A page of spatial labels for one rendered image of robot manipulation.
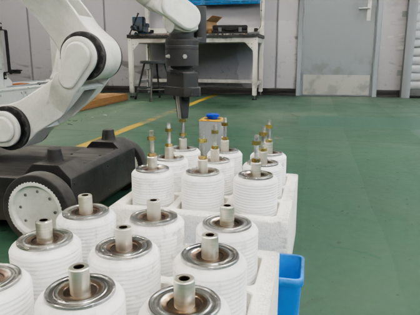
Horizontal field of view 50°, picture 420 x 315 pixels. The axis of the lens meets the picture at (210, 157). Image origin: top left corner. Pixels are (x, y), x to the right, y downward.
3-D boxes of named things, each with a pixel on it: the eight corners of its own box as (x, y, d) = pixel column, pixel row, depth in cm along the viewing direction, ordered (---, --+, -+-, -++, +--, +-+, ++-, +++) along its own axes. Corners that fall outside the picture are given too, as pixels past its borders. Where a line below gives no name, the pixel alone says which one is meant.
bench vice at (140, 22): (139, 35, 566) (139, 15, 561) (152, 35, 563) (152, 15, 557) (126, 34, 527) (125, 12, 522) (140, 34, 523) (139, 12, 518)
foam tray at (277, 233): (111, 282, 103) (107, 207, 99) (167, 222, 139) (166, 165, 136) (284, 304, 93) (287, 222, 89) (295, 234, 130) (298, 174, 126)
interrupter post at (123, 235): (112, 252, 60) (110, 229, 59) (119, 245, 62) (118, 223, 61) (129, 254, 59) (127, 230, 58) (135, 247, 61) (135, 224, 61)
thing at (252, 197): (270, 244, 106) (272, 169, 102) (280, 262, 97) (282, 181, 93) (229, 245, 105) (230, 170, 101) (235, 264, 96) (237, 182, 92)
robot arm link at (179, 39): (171, 50, 113) (170, 2, 111) (159, 50, 123) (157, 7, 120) (212, 50, 118) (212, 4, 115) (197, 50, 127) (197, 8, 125)
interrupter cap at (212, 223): (197, 232, 66) (197, 228, 66) (208, 215, 74) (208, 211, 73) (247, 237, 65) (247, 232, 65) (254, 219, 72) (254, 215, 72)
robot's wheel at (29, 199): (5, 242, 124) (-2, 172, 120) (17, 235, 129) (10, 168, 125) (71, 249, 120) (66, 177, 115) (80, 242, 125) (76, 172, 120)
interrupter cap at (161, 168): (156, 176, 98) (156, 173, 97) (129, 172, 101) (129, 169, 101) (175, 169, 104) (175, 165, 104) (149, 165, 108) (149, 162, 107)
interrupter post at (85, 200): (75, 215, 73) (74, 196, 73) (83, 211, 76) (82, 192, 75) (89, 217, 73) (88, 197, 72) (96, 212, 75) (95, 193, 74)
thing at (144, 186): (159, 255, 100) (157, 177, 96) (125, 247, 105) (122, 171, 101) (182, 240, 108) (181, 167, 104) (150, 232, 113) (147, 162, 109)
